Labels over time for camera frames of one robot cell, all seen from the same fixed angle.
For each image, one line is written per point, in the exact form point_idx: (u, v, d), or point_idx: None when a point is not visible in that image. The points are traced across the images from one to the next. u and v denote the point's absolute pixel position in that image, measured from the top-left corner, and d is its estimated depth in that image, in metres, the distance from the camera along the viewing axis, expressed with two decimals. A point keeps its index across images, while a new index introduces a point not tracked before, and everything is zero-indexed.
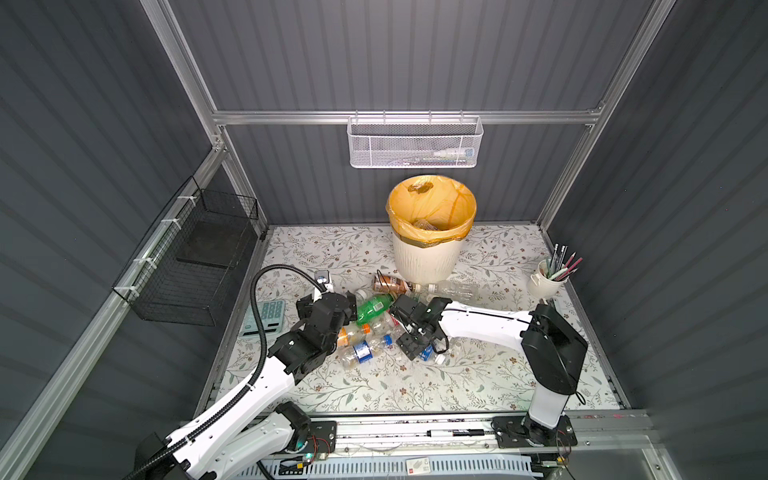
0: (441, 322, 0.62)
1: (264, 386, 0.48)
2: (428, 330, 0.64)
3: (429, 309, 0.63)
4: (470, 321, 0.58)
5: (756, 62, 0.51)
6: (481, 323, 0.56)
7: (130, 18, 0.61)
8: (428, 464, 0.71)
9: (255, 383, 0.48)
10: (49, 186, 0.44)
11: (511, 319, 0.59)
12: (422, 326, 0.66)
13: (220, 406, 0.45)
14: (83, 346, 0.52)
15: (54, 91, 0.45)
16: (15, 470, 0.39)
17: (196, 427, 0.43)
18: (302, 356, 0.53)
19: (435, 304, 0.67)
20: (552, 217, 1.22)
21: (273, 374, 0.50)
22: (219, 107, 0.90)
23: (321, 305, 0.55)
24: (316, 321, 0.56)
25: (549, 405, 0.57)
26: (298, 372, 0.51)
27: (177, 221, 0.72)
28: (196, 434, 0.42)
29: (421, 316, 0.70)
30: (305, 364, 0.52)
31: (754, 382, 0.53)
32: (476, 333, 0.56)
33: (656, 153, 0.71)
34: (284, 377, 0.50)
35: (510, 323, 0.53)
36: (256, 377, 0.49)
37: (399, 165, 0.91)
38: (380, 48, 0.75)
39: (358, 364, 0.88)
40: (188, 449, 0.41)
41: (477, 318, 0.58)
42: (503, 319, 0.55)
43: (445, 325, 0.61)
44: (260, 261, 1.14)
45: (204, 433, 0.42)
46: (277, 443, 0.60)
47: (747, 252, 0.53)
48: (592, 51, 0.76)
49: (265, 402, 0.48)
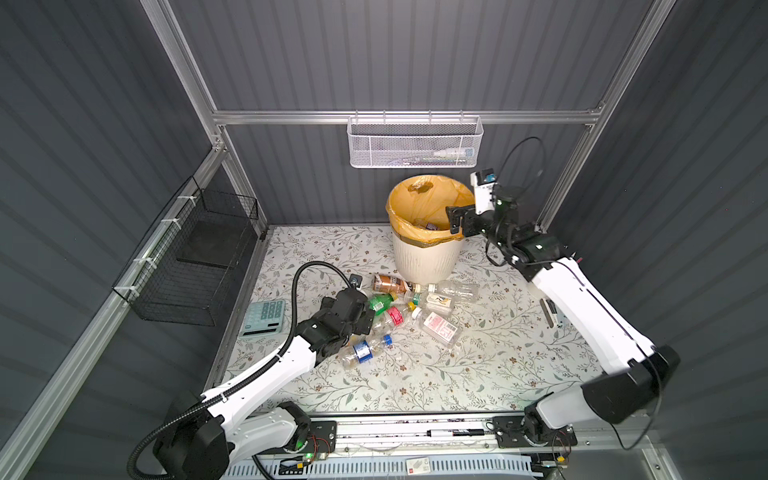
0: (543, 270, 0.49)
1: (292, 359, 0.51)
2: (521, 259, 0.52)
3: (541, 248, 0.52)
4: (578, 299, 0.47)
5: (757, 63, 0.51)
6: (588, 311, 0.46)
7: (130, 17, 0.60)
8: (428, 464, 0.71)
9: (283, 355, 0.52)
10: (50, 187, 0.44)
11: (631, 340, 0.43)
12: (517, 253, 0.53)
13: (253, 371, 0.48)
14: (82, 346, 0.52)
15: (53, 91, 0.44)
16: (15, 470, 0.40)
17: (230, 388, 0.45)
18: (324, 339, 0.56)
19: (549, 245, 0.52)
20: (552, 218, 1.22)
21: (300, 352, 0.53)
22: (219, 107, 0.90)
23: (346, 296, 0.60)
24: (338, 309, 0.61)
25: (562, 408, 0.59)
26: (318, 355, 0.54)
27: (177, 220, 0.72)
28: (230, 393, 0.44)
29: (527, 241, 0.55)
30: (325, 348, 0.55)
31: (754, 382, 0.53)
32: (565, 309, 0.49)
33: (656, 152, 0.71)
34: (311, 354, 0.53)
35: (626, 344, 0.43)
36: (285, 349, 0.53)
37: (399, 164, 0.91)
38: (380, 48, 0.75)
39: (359, 364, 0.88)
40: (222, 407, 0.43)
41: (586, 301, 0.46)
42: (617, 329, 0.44)
43: (544, 277, 0.50)
44: (260, 262, 1.13)
45: (236, 393, 0.45)
46: (285, 436, 0.61)
47: (747, 253, 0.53)
48: (593, 51, 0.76)
49: (289, 375, 0.50)
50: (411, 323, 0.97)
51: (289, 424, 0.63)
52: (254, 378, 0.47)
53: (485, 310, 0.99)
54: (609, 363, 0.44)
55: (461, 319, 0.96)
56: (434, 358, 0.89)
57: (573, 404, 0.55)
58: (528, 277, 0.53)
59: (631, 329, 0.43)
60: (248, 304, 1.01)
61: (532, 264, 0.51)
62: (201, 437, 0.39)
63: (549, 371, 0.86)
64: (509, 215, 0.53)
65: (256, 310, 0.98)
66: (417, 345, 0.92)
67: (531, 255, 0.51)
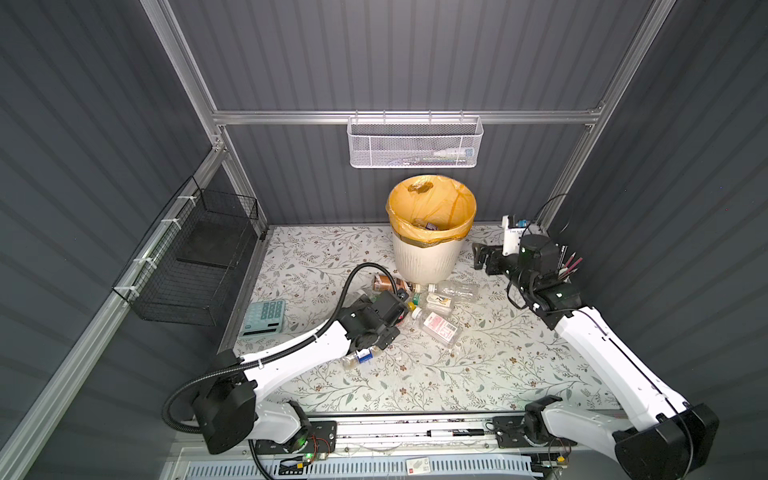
0: (565, 317, 0.51)
1: (327, 343, 0.52)
2: (542, 308, 0.54)
3: (562, 297, 0.54)
4: (603, 349, 0.47)
5: (757, 63, 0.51)
6: (613, 361, 0.46)
7: (130, 17, 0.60)
8: (428, 464, 0.71)
9: (319, 337, 0.52)
10: (50, 187, 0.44)
11: (660, 394, 0.42)
12: (538, 301, 0.55)
13: (291, 345, 0.49)
14: (82, 346, 0.52)
15: (53, 91, 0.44)
16: (16, 470, 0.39)
17: (267, 356, 0.47)
18: (360, 329, 0.56)
19: (570, 294, 0.54)
20: (552, 218, 1.22)
21: (336, 338, 0.53)
22: (219, 107, 0.90)
23: (389, 295, 0.62)
24: (380, 305, 0.62)
25: (576, 429, 0.57)
26: (352, 344, 0.54)
27: (177, 220, 0.72)
28: (267, 362, 0.46)
29: (548, 289, 0.56)
30: (359, 339, 0.55)
31: (754, 383, 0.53)
32: (592, 359, 0.48)
33: (656, 152, 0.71)
34: (346, 342, 0.53)
35: (655, 397, 0.42)
36: (322, 331, 0.53)
37: (399, 164, 0.91)
38: (379, 48, 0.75)
39: (359, 364, 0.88)
40: (257, 372, 0.44)
41: (611, 352, 0.46)
42: (645, 381, 0.43)
43: (566, 322, 0.51)
44: (260, 261, 1.14)
45: (272, 363, 0.46)
46: (289, 433, 0.61)
47: (747, 252, 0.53)
48: (593, 51, 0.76)
49: (323, 358, 0.51)
50: (411, 323, 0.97)
51: (294, 422, 0.62)
52: (289, 353, 0.48)
53: (485, 310, 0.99)
54: (638, 417, 0.42)
55: (461, 320, 0.96)
56: (434, 358, 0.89)
57: (598, 426, 0.54)
58: (550, 325, 0.55)
59: (662, 384, 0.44)
60: (248, 304, 1.01)
61: (552, 313, 0.53)
62: (235, 395, 0.40)
63: (549, 371, 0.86)
64: (533, 263, 0.56)
65: (256, 310, 0.98)
66: (417, 345, 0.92)
67: (551, 304, 0.53)
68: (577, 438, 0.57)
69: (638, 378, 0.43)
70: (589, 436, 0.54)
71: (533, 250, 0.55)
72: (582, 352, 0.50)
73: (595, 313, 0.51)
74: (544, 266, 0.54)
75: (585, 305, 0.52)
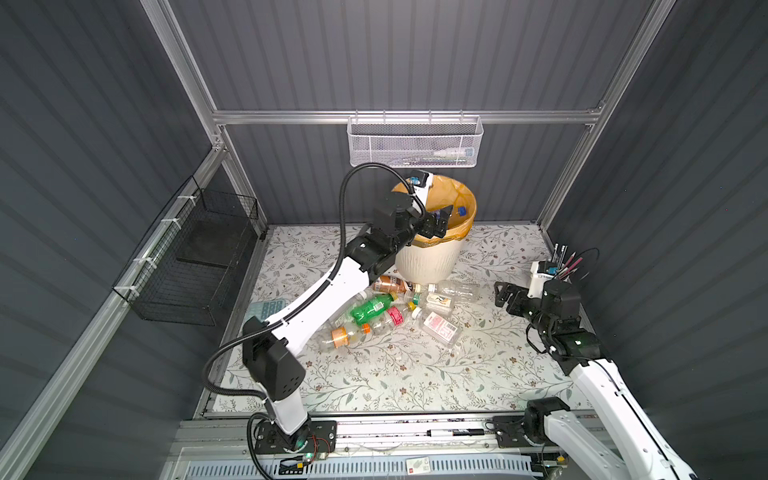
0: (581, 365, 0.52)
1: (345, 280, 0.51)
2: (558, 352, 0.55)
3: (580, 346, 0.55)
4: (614, 403, 0.47)
5: (756, 62, 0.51)
6: (622, 416, 0.46)
7: (131, 18, 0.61)
8: (428, 464, 0.71)
9: (334, 278, 0.51)
10: (50, 188, 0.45)
11: (665, 461, 0.42)
12: (555, 345, 0.57)
13: (308, 295, 0.49)
14: (82, 348, 0.52)
15: (54, 92, 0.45)
16: (15, 470, 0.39)
17: (288, 312, 0.47)
18: (373, 257, 0.53)
19: (588, 343, 0.55)
20: (552, 217, 1.22)
21: (351, 272, 0.51)
22: (219, 107, 0.90)
23: (380, 209, 0.51)
24: (381, 225, 0.54)
25: (580, 459, 0.56)
26: (372, 273, 0.53)
27: (177, 220, 0.72)
28: (290, 318, 0.46)
29: (566, 335, 0.58)
30: (377, 267, 0.53)
31: (753, 382, 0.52)
32: (601, 411, 0.49)
33: (656, 150, 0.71)
34: (362, 275, 0.51)
35: (659, 462, 0.41)
36: (335, 272, 0.52)
37: (399, 164, 0.91)
38: (380, 47, 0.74)
39: (366, 351, 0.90)
40: (285, 330, 0.45)
41: (622, 407, 0.47)
42: (652, 444, 0.43)
43: (580, 369, 0.52)
44: (260, 262, 1.13)
45: (297, 317, 0.46)
46: (295, 424, 0.62)
47: (746, 253, 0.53)
48: (594, 49, 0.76)
49: (346, 297, 0.51)
50: (411, 323, 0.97)
51: (301, 414, 0.63)
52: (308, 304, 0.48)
53: (485, 310, 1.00)
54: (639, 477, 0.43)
55: (461, 319, 0.96)
56: (434, 358, 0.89)
57: (602, 466, 0.52)
58: (565, 369, 0.56)
59: (670, 452, 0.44)
60: (248, 304, 1.01)
61: (568, 358, 0.54)
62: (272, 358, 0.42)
63: (549, 371, 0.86)
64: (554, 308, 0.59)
65: (255, 310, 0.97)
66: (417, 345, 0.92)
67: (568, 350, 0.55)
68: (573, 457, 0.58)
69: (645, 441, 0.43)
70: (588, 467, 0.54)
71: (554, 294, 0.58)
72: (590, 400, 0.51)
73: (613, 369, 0.51)
74: (565, 312, 0.57)
75: (604, 359, 0.52)
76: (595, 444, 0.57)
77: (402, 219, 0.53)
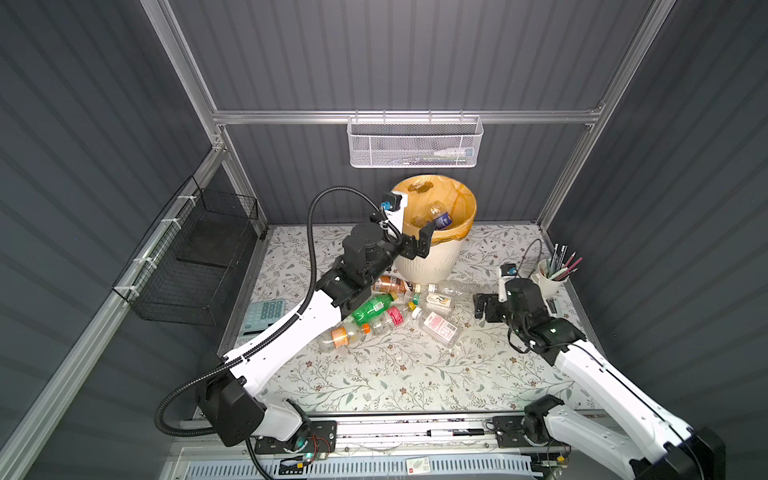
0: (562, 351, 0.53)
1: (314, 315, 0.48)
2: (539, 344, 0.57)
3: (556, 333, 0.56)
4: (602, 380, 0.49)
5: (756, 62, 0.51)
6: (616, 392, 0.47)
7: (130, 17, 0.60)
8: (428, 464, 0.71)
9: (303, 312, 0.48)
10: (50, 188, 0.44)
11: (663, 421, 0.43)
12: (535, 338, 0.58)
13: (273, 331, 0.46)
14: (82, 346, 0.52)
15: (54, 92, 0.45)
16: (15, 470, 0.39)
17: (251, 348, 0.44)
18: (346, 292, 0.52)
19: (562, 330, 0.57)
20: (552, 217, 1.22)
21: (322, 306, 0.49)
22: (219, 107, 0.90)
23: (350, 244, 0.49)
24: (351, 260, 0.51)
25: (586, 444, 0.56)
26: (345, 307, 0.51)
27: (177, 220, 0.72)
28: (251, 355, 0.43)
29: (541, 326, 0.60)
30: (351, 299, 0.51)
31: (753, 382, 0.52)
32: (595, 391, 0.49)
33: (656, 151, 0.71)
34: (332, 309, 0.49)
35: (659, 425, 0.43)
36: (305, 306, 0.50)
37: (399, 164, 0.91)
38: (380, 47, 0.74)
39: (366, 351, 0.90)
40: (244, 368, 0.42)
41: (612, 383, 0.48)
42: (648, 410, 0.44)
43: (563, 356, 0.53)
44: (260, 262, 1.13)
45: (258, 354, 0.43)
46: (290, 430, 0.62)
47: (746, 253, 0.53)
48: (594, 49, 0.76)
49: (314, 333, 0.48)
50: (411, 323, 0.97)
51: (294, 418, 0.62)
52: (272, 340, 0.45)
53: None
54: (648, 447, 0.43)
55: (461, 319, 0.96)
56: (434, 358, 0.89)
57: (610, 448, 0.52)
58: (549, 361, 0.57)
59: (666, 413, 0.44)
60: (248, 304, 1.01)
61: (549, 349, 0.55)
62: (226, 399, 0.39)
63: (549, 371, 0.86)
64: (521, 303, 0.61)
65: (256, 310, 0.98)
66: (417, 345, 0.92)
67: (547, 340, 0.55)
68: (581, 448, 0.57)
69: (641, 408, 0.45)
70: (597, 452, 0.53)
71: (516, 289, 0.61)
72: (584, 385, 0.51)
73: (592, 347, 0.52)
74: (532, 305, 0.59)
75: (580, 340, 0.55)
76: (595, 428, 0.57)
77: (373, 254, 0.51)
